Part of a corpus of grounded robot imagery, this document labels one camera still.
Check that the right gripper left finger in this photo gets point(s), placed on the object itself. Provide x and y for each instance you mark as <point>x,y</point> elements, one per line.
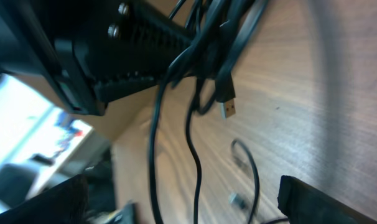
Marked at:
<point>123,47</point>

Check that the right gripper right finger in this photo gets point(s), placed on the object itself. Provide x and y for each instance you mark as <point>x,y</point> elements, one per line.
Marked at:
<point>302,203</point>

